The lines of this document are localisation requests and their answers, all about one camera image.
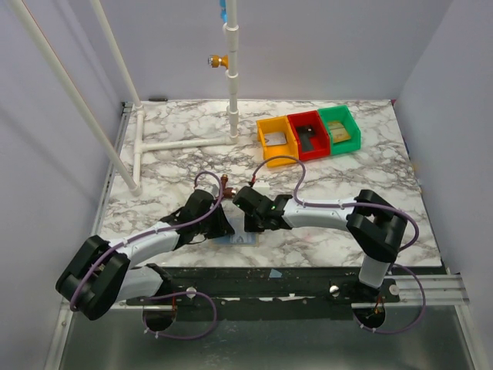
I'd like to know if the beige card holder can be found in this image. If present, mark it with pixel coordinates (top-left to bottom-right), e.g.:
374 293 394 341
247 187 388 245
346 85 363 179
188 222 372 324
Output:
210 217 258 246

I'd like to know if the white VIP card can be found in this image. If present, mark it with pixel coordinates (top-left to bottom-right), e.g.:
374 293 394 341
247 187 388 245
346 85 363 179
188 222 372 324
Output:
264 132 287 146

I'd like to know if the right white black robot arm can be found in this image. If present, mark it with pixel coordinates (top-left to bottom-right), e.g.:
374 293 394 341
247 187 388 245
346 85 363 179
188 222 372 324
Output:
233 186 407 289

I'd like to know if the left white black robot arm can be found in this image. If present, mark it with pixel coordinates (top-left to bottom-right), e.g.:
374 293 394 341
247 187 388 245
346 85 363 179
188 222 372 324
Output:
55 190 234 321

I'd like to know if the black card in red bin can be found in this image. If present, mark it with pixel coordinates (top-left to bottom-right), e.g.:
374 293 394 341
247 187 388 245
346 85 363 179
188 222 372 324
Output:
297 125 316 137

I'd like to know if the gold card in green bin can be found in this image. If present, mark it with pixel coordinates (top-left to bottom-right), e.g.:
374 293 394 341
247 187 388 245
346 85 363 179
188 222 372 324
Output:
327 120 351 144

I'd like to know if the brown metal pipe fitting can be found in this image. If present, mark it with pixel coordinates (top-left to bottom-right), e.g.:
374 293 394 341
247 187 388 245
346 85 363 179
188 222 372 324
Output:
220 174 237 199

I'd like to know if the yellow plastic bin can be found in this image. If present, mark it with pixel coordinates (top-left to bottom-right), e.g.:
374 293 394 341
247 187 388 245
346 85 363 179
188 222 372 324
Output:
257 116 299 168

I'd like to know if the red plastic bin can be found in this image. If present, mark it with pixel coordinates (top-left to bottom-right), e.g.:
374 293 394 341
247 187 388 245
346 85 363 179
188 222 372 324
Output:
287 110 330 162

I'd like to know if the green plastic bin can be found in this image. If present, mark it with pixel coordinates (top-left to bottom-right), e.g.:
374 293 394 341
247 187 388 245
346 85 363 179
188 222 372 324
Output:
317 106 361 156

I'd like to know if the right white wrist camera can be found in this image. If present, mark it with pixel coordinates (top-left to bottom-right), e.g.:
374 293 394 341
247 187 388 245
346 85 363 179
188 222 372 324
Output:
253 181 270 196

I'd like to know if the blue sticker on rail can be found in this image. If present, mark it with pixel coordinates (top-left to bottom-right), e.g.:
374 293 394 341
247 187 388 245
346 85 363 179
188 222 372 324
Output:
269 269 283 278

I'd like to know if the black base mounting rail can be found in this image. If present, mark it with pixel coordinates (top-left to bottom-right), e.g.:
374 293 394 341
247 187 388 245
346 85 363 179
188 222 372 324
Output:
122 264 450 329

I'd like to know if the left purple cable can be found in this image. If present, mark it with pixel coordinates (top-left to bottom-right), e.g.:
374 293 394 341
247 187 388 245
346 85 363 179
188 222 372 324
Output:
69 171 226 341

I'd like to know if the white PVC pipe frame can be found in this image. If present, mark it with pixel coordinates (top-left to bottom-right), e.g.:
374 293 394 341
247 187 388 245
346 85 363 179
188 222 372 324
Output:
9 1 240 197

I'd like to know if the orange camera on pole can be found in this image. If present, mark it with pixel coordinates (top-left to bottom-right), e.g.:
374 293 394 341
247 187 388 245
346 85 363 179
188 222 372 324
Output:
208 55 229 69

